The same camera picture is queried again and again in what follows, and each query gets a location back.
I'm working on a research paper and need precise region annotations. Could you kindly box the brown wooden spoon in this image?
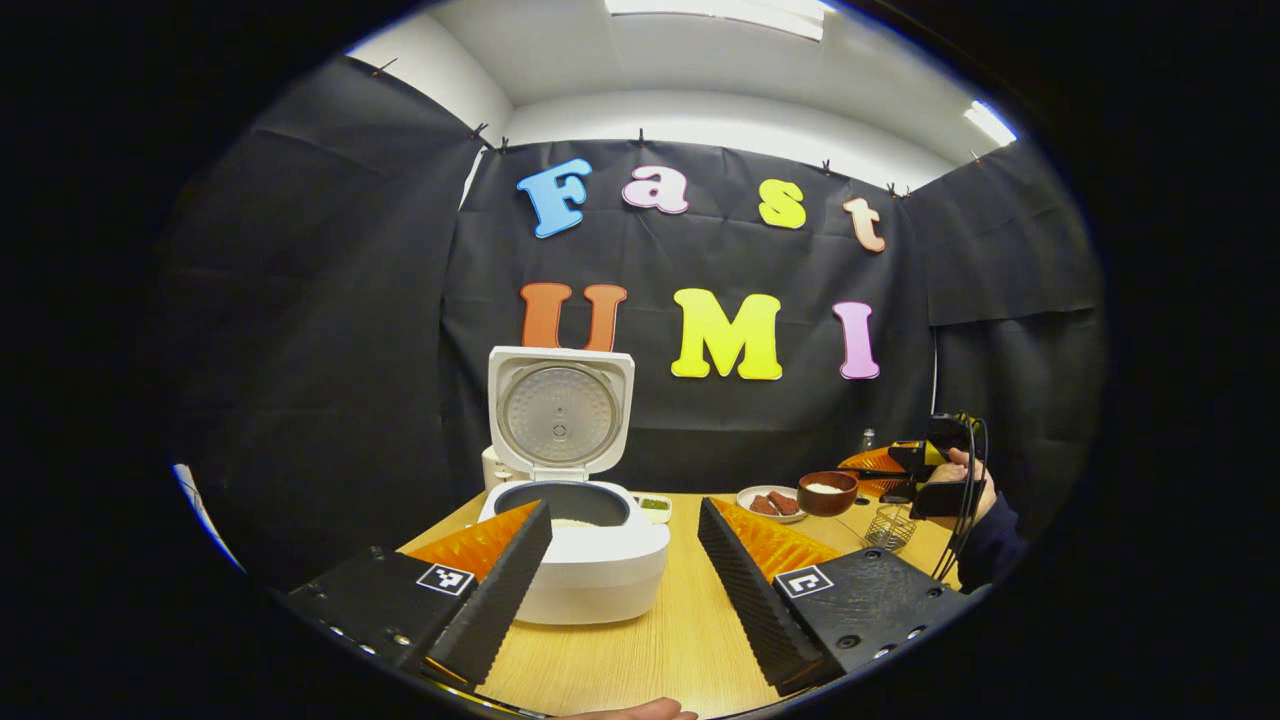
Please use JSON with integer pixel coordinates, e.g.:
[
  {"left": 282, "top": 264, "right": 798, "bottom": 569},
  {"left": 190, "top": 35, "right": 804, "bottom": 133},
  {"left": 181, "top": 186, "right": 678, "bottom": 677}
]
[{"left": 797, "top": 470, "right": 901, "bottom": 519}]

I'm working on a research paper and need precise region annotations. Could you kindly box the white rice cooker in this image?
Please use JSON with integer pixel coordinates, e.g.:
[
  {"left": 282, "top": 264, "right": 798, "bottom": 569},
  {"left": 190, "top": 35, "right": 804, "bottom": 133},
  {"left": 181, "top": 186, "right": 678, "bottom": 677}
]
[{"left": 478, "top": 346, "right": 672, "bottom": 626}]

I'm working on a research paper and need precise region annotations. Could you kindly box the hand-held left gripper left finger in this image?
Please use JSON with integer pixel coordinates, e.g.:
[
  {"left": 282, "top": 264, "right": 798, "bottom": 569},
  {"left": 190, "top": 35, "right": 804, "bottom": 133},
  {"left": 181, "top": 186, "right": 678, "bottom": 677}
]
[{"left": 283, "top": 500, "right": 553, "bottom": 689}]

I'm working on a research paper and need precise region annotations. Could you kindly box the small ceiling light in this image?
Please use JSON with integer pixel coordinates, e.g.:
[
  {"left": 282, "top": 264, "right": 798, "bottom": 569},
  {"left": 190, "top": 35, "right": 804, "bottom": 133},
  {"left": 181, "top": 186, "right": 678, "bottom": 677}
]
[{"left": 963, "top": 100, "right": 1019, "bottom": 148}]

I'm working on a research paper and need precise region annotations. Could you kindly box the metal wire chopstick holder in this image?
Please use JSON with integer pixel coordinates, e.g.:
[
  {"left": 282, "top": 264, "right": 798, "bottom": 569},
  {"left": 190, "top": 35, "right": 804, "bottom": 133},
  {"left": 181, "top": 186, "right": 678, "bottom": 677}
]
[{"left": 863, "top": 504, "right": 917, "bottom": 552}]

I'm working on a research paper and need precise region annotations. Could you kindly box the long ceiling light panel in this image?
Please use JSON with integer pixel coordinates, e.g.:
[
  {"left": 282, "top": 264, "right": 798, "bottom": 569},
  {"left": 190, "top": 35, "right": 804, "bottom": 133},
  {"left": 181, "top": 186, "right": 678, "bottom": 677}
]
[{"left": 605, "top": 0, "right": 836, "bottom": 41}]

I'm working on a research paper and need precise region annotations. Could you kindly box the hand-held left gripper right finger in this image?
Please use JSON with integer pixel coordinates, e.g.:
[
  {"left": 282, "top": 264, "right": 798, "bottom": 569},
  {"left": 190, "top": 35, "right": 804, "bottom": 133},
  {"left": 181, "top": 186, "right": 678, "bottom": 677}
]
[{"left": 697, "top": 497, "right": 976, "bottom": 696}]

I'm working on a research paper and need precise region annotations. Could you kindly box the white plate with meat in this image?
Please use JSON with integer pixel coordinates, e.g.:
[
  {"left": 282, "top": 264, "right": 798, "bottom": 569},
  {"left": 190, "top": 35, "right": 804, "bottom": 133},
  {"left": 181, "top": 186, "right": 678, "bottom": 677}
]
[{"left": 736, "top": 485, "right": 807, "bottom": 524}]

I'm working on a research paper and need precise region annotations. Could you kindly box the black backdrop cloth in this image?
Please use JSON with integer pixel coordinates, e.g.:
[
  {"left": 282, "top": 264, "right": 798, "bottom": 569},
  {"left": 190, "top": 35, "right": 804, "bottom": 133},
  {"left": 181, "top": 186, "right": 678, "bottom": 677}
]
[{"left": 165, "top": 57, "right": 1109, "bottom": 591}]

